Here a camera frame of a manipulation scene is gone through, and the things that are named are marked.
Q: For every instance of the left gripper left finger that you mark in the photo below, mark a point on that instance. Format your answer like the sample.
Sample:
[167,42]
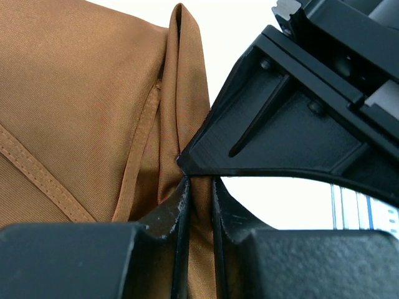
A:
[143,259]

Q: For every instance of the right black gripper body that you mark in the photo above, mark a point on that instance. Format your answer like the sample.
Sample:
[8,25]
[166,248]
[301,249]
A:
[359,41]

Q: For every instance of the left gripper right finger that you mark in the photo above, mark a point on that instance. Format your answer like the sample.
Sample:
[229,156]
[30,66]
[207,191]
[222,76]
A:
[253,260]

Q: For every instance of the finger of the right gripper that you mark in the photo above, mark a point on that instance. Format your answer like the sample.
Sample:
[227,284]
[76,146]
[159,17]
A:
[282,113]

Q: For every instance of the brown cloth napkin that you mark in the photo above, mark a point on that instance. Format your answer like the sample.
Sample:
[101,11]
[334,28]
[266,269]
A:
[96,107]

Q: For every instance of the aluminium front rail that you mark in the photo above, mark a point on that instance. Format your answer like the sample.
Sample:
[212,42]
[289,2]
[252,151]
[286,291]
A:
[349,209]

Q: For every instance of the white slotted cable duct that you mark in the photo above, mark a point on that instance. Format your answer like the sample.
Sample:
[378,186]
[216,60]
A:
[382,216]

